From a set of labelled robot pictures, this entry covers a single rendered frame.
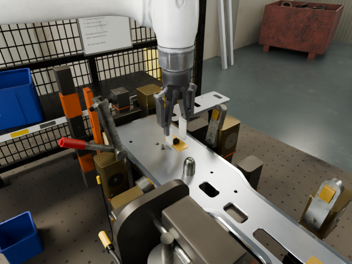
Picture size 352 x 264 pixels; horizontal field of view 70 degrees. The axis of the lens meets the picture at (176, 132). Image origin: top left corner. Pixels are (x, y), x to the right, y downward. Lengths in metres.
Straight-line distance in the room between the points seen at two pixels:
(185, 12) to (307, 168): 0.92
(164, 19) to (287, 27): 4.74
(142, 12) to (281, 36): 4.71
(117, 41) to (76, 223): 0.75
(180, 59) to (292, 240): 0.46
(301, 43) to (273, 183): 4.30
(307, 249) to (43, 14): 0.72
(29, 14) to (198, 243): 0.54
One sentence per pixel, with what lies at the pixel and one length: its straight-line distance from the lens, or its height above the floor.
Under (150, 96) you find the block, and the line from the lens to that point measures 0.95.
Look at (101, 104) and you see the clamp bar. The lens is 0.57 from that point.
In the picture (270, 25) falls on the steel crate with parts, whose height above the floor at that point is 0.48.
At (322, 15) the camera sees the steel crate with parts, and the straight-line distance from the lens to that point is 5.14.
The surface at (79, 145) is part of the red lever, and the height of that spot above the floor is 1.12.
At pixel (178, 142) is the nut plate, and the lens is 0.77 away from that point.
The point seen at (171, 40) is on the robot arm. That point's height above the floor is 1.32.
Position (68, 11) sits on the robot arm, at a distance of 0.67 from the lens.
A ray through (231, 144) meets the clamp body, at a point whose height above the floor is 0.97.
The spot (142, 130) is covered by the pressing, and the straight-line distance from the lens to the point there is 0.84.
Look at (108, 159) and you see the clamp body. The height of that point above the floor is 1.05.
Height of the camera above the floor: 1.47
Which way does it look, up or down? 34 degrees down
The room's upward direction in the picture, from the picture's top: straight up
